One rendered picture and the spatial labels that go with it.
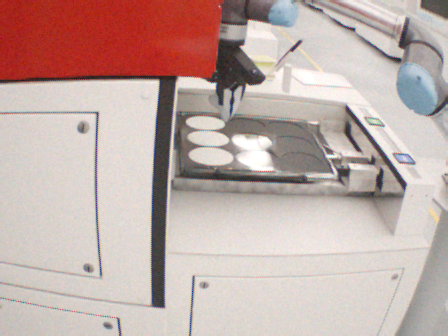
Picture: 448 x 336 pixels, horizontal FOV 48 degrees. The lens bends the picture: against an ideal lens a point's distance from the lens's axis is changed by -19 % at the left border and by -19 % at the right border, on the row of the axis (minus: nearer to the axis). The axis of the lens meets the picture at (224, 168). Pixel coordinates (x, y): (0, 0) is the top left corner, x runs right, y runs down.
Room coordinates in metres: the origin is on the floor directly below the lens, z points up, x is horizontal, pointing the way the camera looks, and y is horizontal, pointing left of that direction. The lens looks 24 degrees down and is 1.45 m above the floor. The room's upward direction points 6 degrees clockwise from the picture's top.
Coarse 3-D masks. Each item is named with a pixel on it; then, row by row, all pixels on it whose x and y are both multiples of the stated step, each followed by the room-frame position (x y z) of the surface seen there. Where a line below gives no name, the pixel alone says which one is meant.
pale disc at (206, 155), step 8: (192, 152) 1.30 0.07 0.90; (200, 152) 1.30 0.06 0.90; (208, 152) 1.31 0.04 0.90; (216, 152) 1.31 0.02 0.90; (224, 152) 1.32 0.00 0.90; (200, 160) 1.26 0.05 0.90; (208, 160) 1.26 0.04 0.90; (216, 160) 1.27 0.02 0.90; (224, 160) 1.27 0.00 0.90; (232, 160) 1.28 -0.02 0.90
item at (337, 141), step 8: (320, 136) 1.59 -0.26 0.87; (328, 136) 1.57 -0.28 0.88; (336, 136) 1.58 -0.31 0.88; (344, 136) 1.59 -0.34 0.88; (328, 144) 1.51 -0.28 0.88; (336, 144) 1.51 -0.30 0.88; (344, 144) 1.52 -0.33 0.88; (328, 152) 1.49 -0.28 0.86; (336, 160) 1.41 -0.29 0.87; (344, 176) 1.32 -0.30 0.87; (344, 184) 1.31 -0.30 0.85; (352, 184) 1.28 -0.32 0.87; (360, 184) 1.28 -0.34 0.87; (368, 184) 1.28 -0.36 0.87
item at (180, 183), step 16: (176, 176) 1.27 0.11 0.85; (192, 176) 1.28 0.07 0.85; (224, 192) 1.27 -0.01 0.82; (240, 192) 1.28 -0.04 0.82; (256, 192) 1.28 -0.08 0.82; (272, 192) 1.29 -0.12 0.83; (288, 192) 1.29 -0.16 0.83; (304, 192) 1.30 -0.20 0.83; (320, 192) 1.30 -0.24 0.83; (336, 192) 1.31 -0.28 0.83; (352, 192) 1.32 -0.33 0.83; (368, 192) 1.32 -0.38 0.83
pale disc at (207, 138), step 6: (198, 132) 1.43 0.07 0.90; (204, 132) 1.43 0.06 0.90; (210, 132) 1.44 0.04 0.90; (192, 138) 1.39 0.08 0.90; (198, 138) 1.39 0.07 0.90; (204, 138) 1.39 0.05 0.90; (210, 138) 1.40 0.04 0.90; (216, 138) 1.40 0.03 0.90; (222, 138) 1.41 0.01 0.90; (228, 138) 1.41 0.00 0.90; (204, 144) 1.35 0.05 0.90; (210, 144) 1.36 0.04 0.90; (216, 144) 1.36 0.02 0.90; (222, 144) 1.37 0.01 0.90
